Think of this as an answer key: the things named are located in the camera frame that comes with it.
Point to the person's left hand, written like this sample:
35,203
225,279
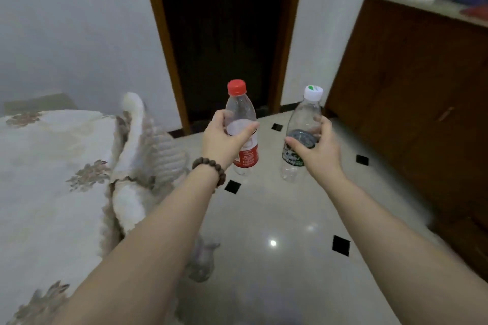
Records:
219,145

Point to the red package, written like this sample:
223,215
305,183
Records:
476,12

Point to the white cloth-covered table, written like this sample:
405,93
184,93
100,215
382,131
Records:
45,222

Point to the dark doorway with wooden frame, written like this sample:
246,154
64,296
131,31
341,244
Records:
221,31

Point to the low brown wooden chest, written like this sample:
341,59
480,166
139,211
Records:
469,244

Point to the green label bottle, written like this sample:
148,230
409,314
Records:
301,123

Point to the crumpled clear plastic bag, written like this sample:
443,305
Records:
202,264

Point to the tall brown wooden cupboard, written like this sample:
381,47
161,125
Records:
411,81

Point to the person's right hand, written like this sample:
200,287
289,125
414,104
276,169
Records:
324,157

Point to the person's left forearm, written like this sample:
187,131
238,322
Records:
145,252

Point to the chair with quilted cream cover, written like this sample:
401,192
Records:
160,153

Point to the red cap bottle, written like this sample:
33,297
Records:
248,153

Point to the person's right forearm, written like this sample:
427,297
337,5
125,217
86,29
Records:
400,252

